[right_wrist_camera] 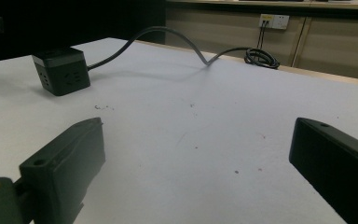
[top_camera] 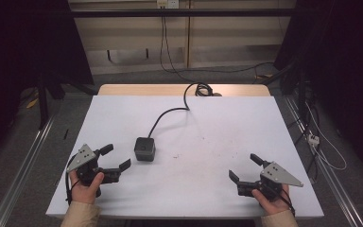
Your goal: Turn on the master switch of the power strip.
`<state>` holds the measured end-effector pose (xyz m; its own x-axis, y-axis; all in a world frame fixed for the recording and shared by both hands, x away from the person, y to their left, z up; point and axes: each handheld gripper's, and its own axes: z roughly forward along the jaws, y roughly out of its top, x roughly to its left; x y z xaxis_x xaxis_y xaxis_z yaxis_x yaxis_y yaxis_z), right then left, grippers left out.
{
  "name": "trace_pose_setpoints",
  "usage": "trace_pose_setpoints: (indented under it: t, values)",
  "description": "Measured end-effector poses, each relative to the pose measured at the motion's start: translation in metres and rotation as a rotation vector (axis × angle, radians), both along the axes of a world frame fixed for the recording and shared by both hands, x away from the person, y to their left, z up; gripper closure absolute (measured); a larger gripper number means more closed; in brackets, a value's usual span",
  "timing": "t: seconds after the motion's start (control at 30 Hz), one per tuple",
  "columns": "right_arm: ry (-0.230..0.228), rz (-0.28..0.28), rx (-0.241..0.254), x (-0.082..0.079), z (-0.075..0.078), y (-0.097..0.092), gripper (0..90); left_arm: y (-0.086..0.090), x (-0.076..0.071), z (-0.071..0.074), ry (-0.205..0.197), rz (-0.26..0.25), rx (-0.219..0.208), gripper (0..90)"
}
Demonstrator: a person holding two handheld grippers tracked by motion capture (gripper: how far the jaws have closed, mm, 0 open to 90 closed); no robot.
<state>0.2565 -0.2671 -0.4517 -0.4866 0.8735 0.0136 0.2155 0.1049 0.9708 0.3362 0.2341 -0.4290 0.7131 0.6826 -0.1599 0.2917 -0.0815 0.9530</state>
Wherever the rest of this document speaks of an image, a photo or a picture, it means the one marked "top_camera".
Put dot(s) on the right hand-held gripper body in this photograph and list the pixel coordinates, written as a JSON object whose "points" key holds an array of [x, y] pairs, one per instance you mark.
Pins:
{"points": [[272, 181]]}

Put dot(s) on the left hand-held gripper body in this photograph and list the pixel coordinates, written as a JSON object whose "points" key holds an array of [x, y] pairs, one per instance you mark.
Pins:
{"points": [[88, 168]]}

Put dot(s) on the person's left hand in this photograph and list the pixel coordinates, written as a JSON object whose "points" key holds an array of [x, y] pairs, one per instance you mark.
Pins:
{"points": [[85, 190]]}

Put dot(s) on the person's right hand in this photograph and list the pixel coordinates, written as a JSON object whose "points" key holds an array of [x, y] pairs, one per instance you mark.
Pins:
{"points": [[272, 205]]}

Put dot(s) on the black cube power socket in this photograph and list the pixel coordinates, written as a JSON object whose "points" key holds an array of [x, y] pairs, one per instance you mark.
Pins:
{"points": [[145, 149]]}

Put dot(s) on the white power strip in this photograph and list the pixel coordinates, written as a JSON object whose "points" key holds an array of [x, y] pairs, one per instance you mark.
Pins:
{"points": [[313, 139]]}

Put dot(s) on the black metal stand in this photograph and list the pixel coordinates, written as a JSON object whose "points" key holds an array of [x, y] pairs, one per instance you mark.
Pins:
{"points": [[301, 91], [43, 104]]}

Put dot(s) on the dark curtain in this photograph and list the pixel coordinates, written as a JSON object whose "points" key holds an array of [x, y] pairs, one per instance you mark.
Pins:
{"points": [[343, 63], [22, 47]]}

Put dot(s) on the metal floor rail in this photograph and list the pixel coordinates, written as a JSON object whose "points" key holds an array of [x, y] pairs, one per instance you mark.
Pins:
{"points": [[327, 176], [22, 176]]}

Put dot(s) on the white wall socket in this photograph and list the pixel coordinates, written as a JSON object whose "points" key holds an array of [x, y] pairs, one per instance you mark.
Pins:
{"points": [[167, 3]]}

